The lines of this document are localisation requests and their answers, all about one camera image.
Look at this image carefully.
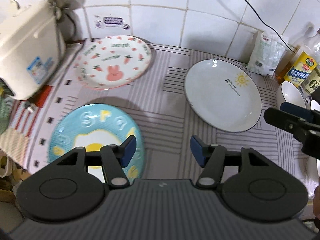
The white bowl dark rim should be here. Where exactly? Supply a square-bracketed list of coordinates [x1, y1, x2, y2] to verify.
[277, 81, 306, 109]

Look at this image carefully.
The blue fried egg plate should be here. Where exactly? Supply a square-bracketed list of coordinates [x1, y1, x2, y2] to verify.
[48, 103, 145, 182]

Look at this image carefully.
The dark label sauce bottle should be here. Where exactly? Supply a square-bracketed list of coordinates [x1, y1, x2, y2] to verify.
[300, 66, 320, 98]

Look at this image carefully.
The yellow label oil bottle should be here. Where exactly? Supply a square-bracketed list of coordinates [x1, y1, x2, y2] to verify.
[276, 30, 319, 87]

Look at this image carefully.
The white sun plate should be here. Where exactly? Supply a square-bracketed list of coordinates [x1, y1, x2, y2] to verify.
[184, 59, 262, 133]

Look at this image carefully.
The striped patterned table mat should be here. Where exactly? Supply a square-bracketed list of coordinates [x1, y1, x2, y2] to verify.
[25, 43, 318, 196]

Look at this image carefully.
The white plastic salt bag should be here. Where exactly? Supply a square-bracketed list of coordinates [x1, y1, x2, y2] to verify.
[246, 31, 288, 76]

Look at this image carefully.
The pink rabbit carrot plate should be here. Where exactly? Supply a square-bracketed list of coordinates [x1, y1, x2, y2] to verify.
[74, 35, 152, 90]

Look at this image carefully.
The colourful woven striped cloth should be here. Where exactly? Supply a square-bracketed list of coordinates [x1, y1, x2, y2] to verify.
[1, 85, 53, 166]

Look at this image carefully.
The white rice cooker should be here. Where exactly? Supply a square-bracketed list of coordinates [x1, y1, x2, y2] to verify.
[1, 1, 66, 100]

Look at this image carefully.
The black power cable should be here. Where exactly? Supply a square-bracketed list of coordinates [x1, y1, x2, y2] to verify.
[222, 0, 299, 55]

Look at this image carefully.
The wall sticker label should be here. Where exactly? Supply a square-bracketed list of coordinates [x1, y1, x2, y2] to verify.
[94, 15, 131, 30]

